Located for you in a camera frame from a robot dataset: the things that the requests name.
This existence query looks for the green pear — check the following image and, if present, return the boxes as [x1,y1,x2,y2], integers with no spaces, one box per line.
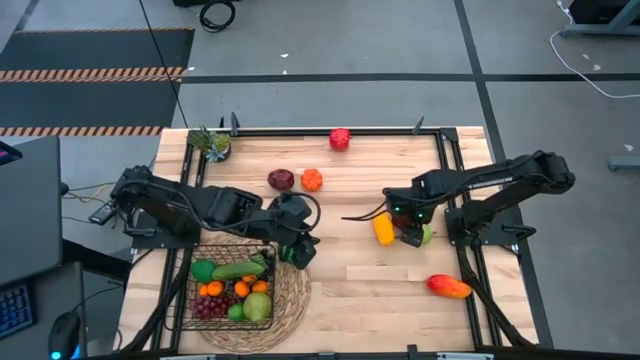
[242,291,274,324]

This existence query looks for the three oranges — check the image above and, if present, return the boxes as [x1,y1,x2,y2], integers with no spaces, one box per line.
[232,273,270,296]

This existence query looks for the black keyboard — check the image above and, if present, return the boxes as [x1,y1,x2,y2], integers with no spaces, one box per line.
[0,282,36,341]

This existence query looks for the grey desk frame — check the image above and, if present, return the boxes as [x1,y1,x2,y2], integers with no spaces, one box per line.
[559,0,640,37]

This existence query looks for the black computer mouse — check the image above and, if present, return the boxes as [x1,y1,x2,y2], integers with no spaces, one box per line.
[48,310,82,360]

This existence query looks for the grey desk foot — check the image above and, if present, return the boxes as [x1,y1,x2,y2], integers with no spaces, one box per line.
[608,154,640,172]

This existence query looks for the dark green round fruit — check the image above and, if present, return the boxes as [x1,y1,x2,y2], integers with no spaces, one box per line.
[191,258,219,285]

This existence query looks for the black desk surface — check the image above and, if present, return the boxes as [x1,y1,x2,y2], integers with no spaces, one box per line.
[0,262,89,360]

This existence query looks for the black metal table frame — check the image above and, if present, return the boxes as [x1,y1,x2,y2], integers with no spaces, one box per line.
[119,113,539,360]

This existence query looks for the orange pair with leaves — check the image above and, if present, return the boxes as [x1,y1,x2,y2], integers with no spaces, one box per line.
[197,279,227,301]

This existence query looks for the black grape bunch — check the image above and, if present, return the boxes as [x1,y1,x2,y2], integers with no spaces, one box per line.
[259,249,275,281]

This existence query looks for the red grape bunch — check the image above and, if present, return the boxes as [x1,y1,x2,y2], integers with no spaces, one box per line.
[188,294,232,321]

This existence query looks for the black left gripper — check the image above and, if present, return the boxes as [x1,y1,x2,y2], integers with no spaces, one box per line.
[267,193,321,271]

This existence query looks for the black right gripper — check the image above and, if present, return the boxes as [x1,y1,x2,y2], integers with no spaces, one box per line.
[383,182,439,249]

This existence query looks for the long thin black cable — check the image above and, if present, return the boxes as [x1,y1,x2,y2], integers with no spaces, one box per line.
[138,0,190,129]

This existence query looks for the black hazard-striped floor mat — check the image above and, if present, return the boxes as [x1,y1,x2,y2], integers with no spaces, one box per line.
[0,27,196,139]

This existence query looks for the dark red pomegranate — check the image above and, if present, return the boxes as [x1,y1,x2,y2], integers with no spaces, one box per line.
[266,168,296,192]

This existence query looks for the coiled black cable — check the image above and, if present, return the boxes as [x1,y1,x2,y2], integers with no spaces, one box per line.
[198,0,237,34]

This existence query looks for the white floor cable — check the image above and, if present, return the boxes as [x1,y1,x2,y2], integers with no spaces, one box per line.
[548,0,640,100]

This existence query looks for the black handheld device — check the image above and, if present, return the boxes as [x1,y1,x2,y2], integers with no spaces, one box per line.
[88,199,117,226]

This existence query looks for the red orange mango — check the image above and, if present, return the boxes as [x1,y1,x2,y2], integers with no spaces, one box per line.
[426,273,473,300]

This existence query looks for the black wire basket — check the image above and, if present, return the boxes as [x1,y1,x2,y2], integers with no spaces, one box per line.
[163,243,278,332]

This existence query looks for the green cucumber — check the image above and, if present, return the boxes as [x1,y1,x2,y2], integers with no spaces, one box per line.
[210,258,269,282]

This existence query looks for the bright red pomegranate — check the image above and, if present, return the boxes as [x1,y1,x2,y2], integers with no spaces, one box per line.
[328,127,352,152]

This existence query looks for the small potted succulent plant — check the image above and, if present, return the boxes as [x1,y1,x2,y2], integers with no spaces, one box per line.
[187,125,234,164]

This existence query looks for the round woven straw placemat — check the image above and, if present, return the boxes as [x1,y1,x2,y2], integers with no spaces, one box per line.
[197,224,313,355]

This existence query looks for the yellow mango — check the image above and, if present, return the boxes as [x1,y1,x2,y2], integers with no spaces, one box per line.
[372,212,397,247]

